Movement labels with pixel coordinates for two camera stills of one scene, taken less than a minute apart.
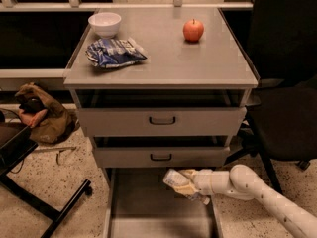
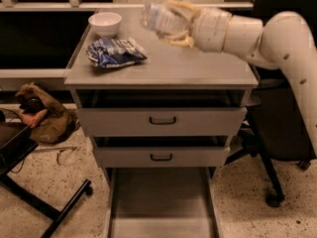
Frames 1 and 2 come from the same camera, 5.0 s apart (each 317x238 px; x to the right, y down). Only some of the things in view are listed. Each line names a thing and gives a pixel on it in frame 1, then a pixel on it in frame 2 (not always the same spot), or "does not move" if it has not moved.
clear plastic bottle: x=174 y=177 → x=158 y=17
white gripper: x=202 y=181 → x=211 y=29
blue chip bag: x=110 y=52 does not move
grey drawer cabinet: x=158 y=89 does not move
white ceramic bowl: x=105 y=24 does not move
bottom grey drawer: x=138 y=203 does not move
